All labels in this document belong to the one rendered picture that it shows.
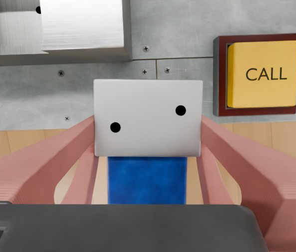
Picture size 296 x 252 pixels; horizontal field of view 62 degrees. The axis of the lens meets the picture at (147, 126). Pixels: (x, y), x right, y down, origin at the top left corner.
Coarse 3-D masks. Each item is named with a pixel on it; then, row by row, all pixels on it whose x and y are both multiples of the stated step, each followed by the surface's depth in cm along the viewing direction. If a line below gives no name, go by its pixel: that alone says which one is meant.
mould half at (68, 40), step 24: (48, 0) 17; (72, 0) 17; (96, 0) 17; (120, 0) 17; (48, 24) 17; (72, 24) 17; (96, 24) 17; (120, 24) 17; (48, 48) 18; (72, 48) 18; (96, 48) 18; (120, 48) 18
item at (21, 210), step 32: (0, 160) 7; (32, 160) 7; (64, 160) 8; (96, 160) 12; (0, 192) 5; (32, 192) 6; (0, 224) 5; (32, 224) 5; (64, 224) 5; (96, 224) 5; (128, 224) 5; (160, 224) 5; (192, 224) 5; (224, 224) 5; (256, 224) 5
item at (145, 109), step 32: (96, 96) 11; (128, 96) 11; (160, 96) 11; (192, 96) 11; (96, 128) 11; (128, 128) 11; (160, 128) 11; (192, 128) 11; (128, 160) 13; (160, 160) 13; (128, 192) 13; (160, 192) 13
